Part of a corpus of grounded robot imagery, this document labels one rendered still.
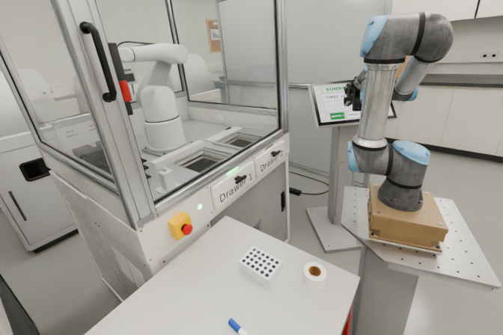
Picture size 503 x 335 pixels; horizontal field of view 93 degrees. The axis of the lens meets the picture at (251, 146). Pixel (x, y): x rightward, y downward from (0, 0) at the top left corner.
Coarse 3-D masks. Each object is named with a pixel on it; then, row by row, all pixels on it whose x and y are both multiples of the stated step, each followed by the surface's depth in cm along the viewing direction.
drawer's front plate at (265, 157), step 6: (276, 144) 137; (282, 144) 141; (270, 150) 131; (276, 150) 137; (258, 156) 124; (264, 156) 127; (270, 156) 132; (282, 156) 144; (258, 162) 124; (264, 162) 128; (270, 162) 134; (276, 162) 139; (258, 168) 125; (264, 168) 129; (258, 174) 126
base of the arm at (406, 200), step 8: (384, 184) 92; (392, 184) 87; (400, 184) 85; (384, 192) 90; (392, 192) 88; (400, 192) 86; (408, 192) 85; (416, 192) 85; (384, 200) 90; (392, 200) 89; (400, 200) 86; (408, 200) 85; (416, 200) 85; (392, 208) 88; (400, 208) 86; (408, 208) 85; (416, 208) 85
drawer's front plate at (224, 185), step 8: (240, 168) 113; (248, 168) 117; (232, 176) 108; (248, 176) 118; (216, 184) 102; (224, 184) 104; (232, 184) 109; (240, 184) 114; (248, 184) 119; (216, 192) 101; (224, 192) 105; (216, 200) 102; (224, 200) 106; (216, 208) 103
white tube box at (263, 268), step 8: (256, 248) 84; (248, 256) 82; (256, 256) 83; (264, 256) 81; (272, 256) 81; (240, 264) 80; (248, 264) 80; (256, 264) 78; (264, 264) 78; (272, 264) 78; (280, 264) 78; (248, 272) 78; (256, 272) 75; (264, 272) 75; (272, 272) 75; (280, 272) 78; (264, 280) 74; (272, 280) 75
